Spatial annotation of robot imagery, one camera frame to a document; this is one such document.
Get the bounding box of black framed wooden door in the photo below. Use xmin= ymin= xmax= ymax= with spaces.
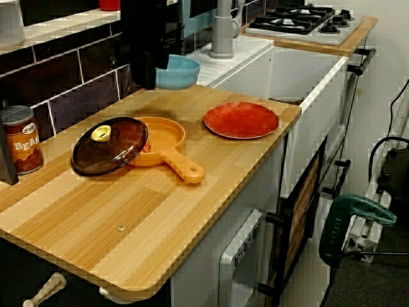
xmin=258 ymin=136 xmax=328 ymax=299

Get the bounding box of white toy sink unit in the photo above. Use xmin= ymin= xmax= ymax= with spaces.
xmin=184 ymin=34 xmax=350 ymax=200

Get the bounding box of brown glass lid yellow knob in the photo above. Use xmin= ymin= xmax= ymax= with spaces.
xmin=70 ymin=116 xmax=150 ymax=177

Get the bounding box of white kitchen cabinet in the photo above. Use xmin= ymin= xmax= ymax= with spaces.
xmin=169 ymin=137 xmax=333 ymax=307

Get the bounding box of white dispenser panel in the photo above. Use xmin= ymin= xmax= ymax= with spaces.
xmin=218 ymin=209 xmax=264 ymax=307

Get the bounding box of toy gas stove top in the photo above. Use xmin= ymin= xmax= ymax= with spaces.
xmin=243 ymin=2 xmax=366 ymax=46

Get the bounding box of black towel bar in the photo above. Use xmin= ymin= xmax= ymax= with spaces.
xmin=321 ymin=47 xmax=378 ymax=196

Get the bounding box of light blue bowl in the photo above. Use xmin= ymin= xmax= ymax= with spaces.
xmin=154 ymin=54 xmax=201 ymax=91

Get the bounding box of red orange plate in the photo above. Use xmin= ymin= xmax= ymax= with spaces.
xmin=203 ymin=101 xmax=281 ymax=140

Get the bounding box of aluminium frame rail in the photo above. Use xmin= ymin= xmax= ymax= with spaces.
xmin=341 ymin=105 xmax=409 ymax=264

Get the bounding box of white kitchen shelf ledge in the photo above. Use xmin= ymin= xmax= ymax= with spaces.
xmin=0 ymin=7 xmax=123 ymax=56

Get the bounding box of black power box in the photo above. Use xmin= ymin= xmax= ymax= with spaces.
xmin=376 ymin=146 xmax=409 ymax=225

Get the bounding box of orange toy frying pan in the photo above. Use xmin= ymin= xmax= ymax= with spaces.
xmin=126 ymin=116 xmax=206 ymax=185

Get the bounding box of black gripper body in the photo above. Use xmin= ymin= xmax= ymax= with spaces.
xmin=128 ymin=40 xmax=171 ymax=73

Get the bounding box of red sauce bottle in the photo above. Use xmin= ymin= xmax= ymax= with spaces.
xmin=98 ymin=0 xmax=122 ymax=12

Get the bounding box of black cable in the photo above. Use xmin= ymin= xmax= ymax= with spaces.
xmin=367 ymin=135 xmax=409 ymax=193

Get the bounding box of cream toy handle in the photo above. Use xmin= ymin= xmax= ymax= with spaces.
xmin=22 ymin=272 xmax=67 ymax=307

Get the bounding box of grey toy faucet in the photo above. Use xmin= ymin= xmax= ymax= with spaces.
xmin=208 ymin=0 xmax=247 ymax=60

